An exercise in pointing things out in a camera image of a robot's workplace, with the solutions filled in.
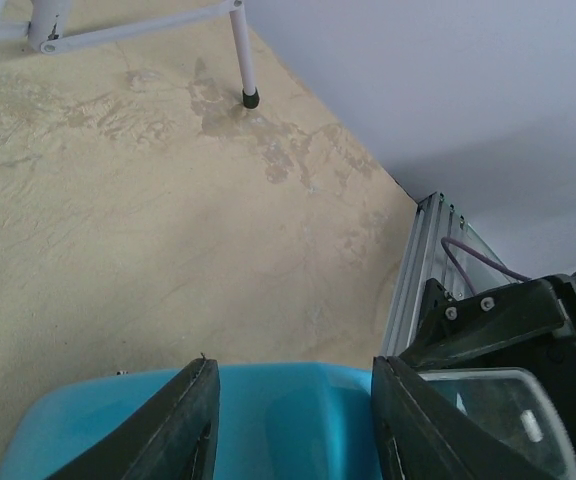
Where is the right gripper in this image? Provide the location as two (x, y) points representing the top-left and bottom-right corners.
(399, 272), (576, 454)

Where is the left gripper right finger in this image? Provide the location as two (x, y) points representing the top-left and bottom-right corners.
(371, 356), (508, 479)

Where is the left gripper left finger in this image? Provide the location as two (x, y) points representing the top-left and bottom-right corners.
(50, 356), (220, 479)

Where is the blue metronome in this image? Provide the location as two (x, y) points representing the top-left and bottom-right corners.
(0, 363), (381, 479)

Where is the white tripod music stand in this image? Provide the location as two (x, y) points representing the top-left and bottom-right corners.
(0, 1), (260, 110)

